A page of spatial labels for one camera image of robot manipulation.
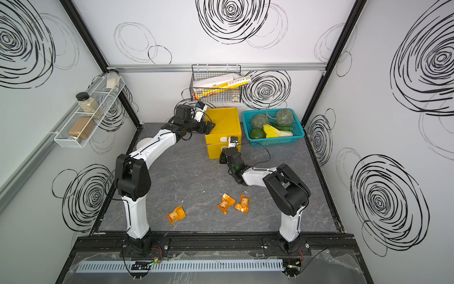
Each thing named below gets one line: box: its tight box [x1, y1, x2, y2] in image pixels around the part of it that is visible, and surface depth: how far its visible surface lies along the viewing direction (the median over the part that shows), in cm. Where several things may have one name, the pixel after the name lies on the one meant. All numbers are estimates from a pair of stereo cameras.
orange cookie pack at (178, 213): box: [166, 205, 187, 225], surface depth 83 cm
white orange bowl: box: [135, 137, 154, 150], surface depth 107 cm
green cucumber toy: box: [269, 123, 294, 131], surface depth 110 cm
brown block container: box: [68, 117, 97, 141], surface depth 69 cm
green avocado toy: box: [249, 127, 267, 140], surface depth 107 cm
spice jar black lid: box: [75, 91, 104, 120], surface depth 72 cm
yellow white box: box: [192, 73, 253, 101], surface depth 88 cm
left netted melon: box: [251, 113, 271, 129], surface depth 111 cm
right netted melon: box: [275, 108, 294, 127], surface depth 111 cm
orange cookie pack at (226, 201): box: [216, 192, 236, 215], surface depth 86 cm
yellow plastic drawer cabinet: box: [205, 107, 242, 160], surface depth 91 cm
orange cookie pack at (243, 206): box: [234, 194, 252, 214], surface depth 86 cm
